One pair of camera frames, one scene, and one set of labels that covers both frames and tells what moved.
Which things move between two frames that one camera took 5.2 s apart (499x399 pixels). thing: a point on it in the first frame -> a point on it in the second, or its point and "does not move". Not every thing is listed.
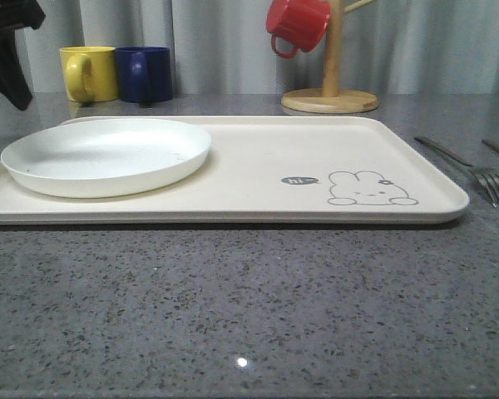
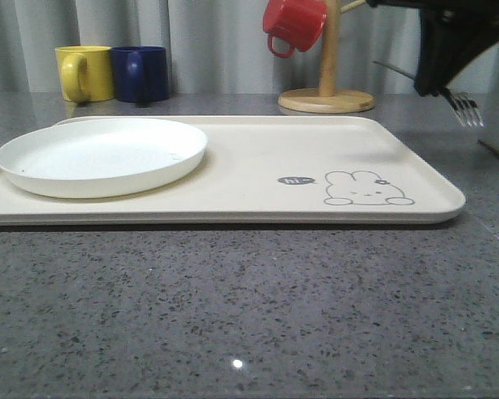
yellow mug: (90, 73) does not move
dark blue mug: (145, 74) does not move
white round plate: (104, 157) does not move
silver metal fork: (496, 186) -> (462, 105)
